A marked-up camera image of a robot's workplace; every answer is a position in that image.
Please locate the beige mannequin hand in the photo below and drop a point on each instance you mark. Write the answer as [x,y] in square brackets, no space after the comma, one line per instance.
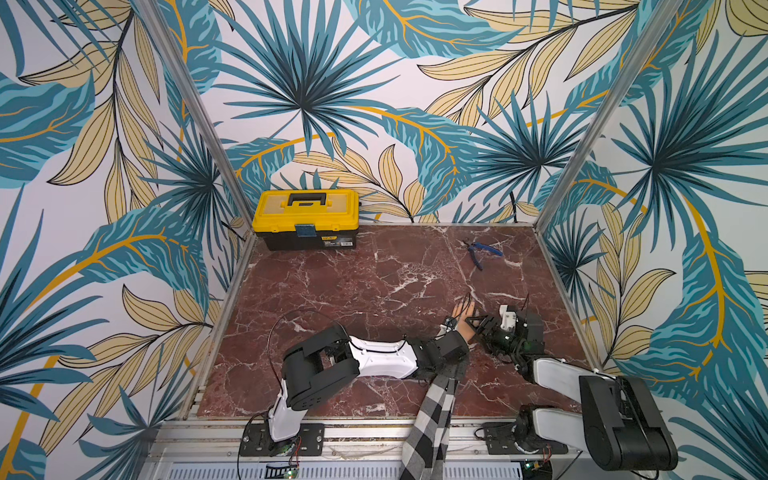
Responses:
[462,311]

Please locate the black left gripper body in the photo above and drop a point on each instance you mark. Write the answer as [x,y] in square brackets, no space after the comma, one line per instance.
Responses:
[444,367]

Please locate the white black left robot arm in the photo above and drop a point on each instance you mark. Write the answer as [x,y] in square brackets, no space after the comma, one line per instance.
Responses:
[318,368]

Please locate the blue handled pliers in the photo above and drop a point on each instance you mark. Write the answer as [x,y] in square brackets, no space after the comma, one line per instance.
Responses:
[473,248]

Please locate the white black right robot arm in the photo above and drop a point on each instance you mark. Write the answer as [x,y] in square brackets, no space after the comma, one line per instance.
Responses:
[619,425]

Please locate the yellow black plastic toolbox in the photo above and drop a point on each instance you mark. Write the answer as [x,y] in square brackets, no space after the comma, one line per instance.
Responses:
[292,220]

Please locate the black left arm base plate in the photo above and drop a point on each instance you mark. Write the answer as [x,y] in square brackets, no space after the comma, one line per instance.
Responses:
[256,441]

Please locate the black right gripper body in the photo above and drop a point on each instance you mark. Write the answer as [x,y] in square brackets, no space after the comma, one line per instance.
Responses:
[495,327]

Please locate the black white checkered sleeve forearm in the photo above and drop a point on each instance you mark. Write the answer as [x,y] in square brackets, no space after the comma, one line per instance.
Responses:
[425,449]

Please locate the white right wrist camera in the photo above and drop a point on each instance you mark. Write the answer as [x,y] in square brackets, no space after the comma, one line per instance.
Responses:
[508,318]

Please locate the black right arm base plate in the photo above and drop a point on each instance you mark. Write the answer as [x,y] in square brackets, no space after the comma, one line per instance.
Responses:
[507,438]

